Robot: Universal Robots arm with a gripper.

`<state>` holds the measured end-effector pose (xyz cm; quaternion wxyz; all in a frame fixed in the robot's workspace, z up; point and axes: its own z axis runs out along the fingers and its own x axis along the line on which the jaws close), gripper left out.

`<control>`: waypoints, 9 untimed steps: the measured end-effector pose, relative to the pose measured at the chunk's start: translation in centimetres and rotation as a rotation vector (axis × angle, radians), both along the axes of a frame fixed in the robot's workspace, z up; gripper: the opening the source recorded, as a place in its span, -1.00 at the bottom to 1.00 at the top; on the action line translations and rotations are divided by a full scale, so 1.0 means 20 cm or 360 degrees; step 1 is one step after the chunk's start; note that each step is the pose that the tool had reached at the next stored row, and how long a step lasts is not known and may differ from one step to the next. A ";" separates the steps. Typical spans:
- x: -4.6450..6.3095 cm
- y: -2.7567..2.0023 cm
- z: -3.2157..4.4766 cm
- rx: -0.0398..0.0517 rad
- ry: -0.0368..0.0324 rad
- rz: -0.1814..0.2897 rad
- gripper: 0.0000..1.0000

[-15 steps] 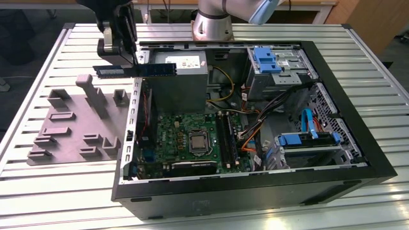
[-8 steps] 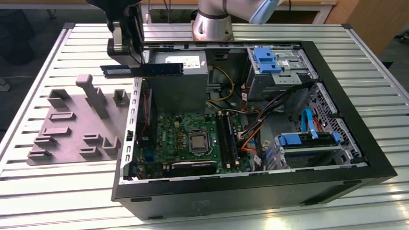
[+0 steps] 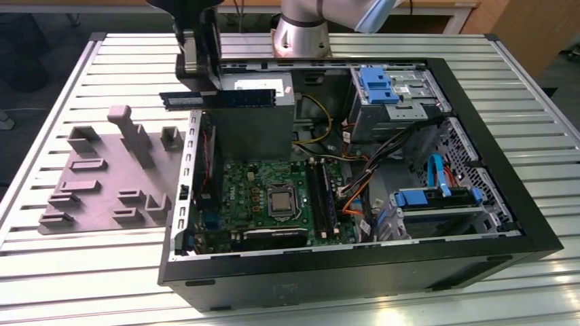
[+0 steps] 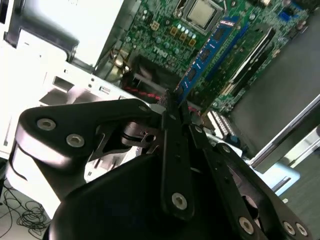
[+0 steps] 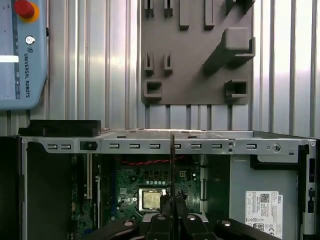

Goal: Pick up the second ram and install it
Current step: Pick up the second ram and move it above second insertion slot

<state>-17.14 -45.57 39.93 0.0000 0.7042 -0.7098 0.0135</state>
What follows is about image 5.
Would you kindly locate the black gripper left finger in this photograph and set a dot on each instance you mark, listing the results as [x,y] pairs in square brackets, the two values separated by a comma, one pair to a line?
[160,230]

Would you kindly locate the black open PC case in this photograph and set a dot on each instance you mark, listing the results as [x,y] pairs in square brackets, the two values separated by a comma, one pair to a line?
[162,146]

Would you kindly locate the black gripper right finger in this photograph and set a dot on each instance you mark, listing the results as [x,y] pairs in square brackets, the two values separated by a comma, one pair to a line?
[190,230]

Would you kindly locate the grey parts rack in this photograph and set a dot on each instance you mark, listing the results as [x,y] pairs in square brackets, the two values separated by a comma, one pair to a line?
[190,62]

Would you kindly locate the pale blue teach pendant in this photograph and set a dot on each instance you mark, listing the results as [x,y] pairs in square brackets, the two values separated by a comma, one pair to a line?
[25,75]

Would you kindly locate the CPU socket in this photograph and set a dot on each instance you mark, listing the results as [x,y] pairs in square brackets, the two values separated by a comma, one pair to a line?
[140,202]

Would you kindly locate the green motherboard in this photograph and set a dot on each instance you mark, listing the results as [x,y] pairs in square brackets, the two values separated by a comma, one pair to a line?
[125,180]

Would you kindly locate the black graphics card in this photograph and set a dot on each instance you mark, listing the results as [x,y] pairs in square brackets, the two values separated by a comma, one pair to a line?
[105,200]

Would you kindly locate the silver CPU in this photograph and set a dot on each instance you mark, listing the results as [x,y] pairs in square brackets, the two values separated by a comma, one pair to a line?
[153,201]

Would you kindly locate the white expansion slot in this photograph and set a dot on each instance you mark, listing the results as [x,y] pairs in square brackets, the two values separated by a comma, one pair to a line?
[88,175]

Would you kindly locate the grey power supply unit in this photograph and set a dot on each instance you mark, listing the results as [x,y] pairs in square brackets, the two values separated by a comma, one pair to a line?
[240,200]

